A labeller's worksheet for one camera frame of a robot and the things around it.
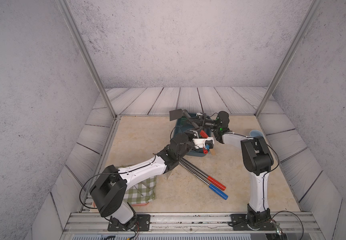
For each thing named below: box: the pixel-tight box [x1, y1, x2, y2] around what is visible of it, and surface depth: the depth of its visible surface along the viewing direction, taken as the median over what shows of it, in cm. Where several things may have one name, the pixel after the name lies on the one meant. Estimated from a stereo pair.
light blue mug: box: [249, 129, 264, 137], surface depth 103 cm
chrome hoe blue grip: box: [178, 161, 229, 200], surface depth 87 cm
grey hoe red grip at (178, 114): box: [169, 108, 209, 139], surface depth 93 cm
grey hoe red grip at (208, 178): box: [179, 157, 226, 191], surface depth 90 cm
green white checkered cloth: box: [123, 175, 157, 205], surface depth 84 cm
